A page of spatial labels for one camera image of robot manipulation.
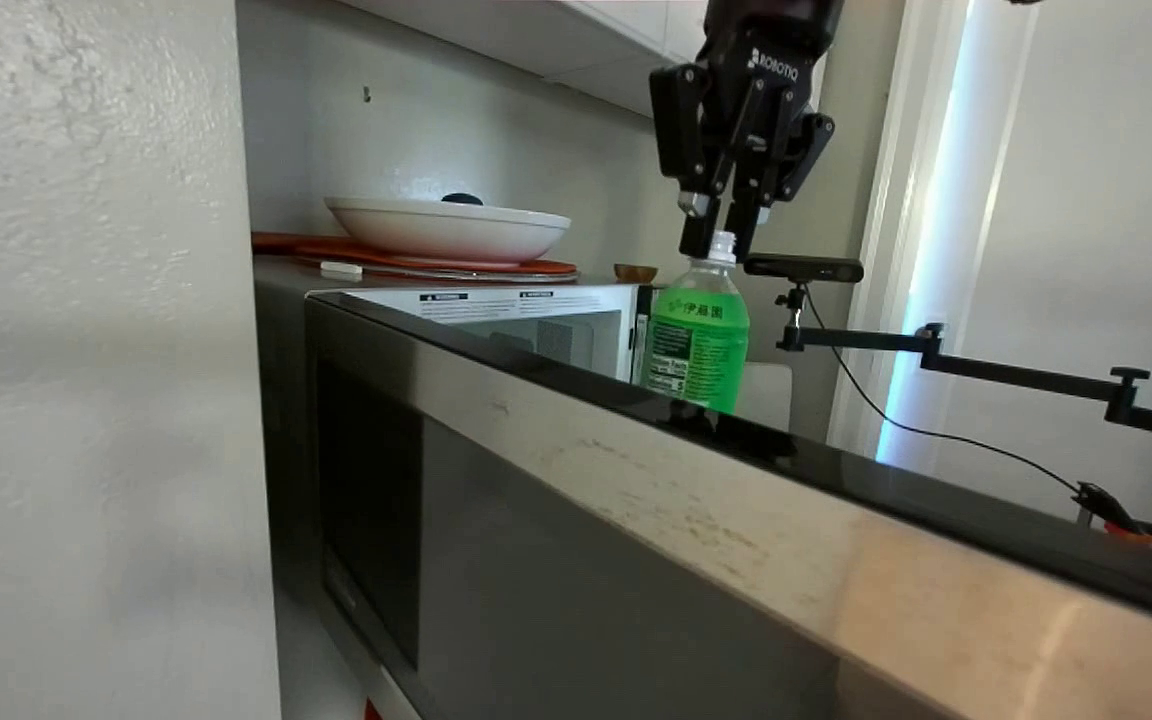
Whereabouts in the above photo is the red and black clamp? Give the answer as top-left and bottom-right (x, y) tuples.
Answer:
(1070, 482), (1152, 558)

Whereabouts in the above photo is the white shallow bowl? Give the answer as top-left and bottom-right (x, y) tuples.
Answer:
(325, 194), (576, 263)

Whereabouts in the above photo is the black stereo camera bar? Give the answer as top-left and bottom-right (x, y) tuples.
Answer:
(746, 253), (869, 287)

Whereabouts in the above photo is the thin black camera cable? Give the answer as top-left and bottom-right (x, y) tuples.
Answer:
(800, 297), (1100, 506)

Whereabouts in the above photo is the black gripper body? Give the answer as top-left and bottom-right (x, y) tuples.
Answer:
(649, 0), (849, 210)

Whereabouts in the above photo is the red flat tray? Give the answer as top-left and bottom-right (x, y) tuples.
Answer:
(253, 227), (584, 287)

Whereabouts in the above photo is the green tea bottle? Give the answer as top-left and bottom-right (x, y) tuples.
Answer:
(638, 227), (757, 421)

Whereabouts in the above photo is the black glass microwave door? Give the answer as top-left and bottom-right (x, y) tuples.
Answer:
(303, 293), (1152, 720)

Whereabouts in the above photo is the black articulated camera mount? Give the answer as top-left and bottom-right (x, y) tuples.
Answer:
(773, 279), (1152, 454)

